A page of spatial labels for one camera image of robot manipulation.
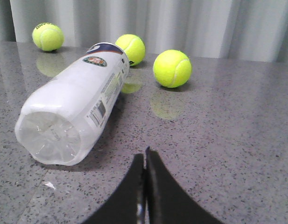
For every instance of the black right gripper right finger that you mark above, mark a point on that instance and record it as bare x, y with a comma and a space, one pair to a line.
168, 203

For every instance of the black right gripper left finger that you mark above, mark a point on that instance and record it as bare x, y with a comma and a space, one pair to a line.
126, 204

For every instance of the white plastic tennis ball can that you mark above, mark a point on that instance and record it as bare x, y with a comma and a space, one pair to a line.
61, 121

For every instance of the yellow tennis ball Wilson logo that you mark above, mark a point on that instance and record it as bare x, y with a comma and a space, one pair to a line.
172, 68

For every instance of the middle yellow tennis ball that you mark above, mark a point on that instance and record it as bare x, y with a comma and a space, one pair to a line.
133, 46

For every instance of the tennis ball with Roland Garros print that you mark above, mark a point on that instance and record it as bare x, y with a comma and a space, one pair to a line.
47, 36

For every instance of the grey pleated curtain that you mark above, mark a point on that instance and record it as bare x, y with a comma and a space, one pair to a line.
253, 30

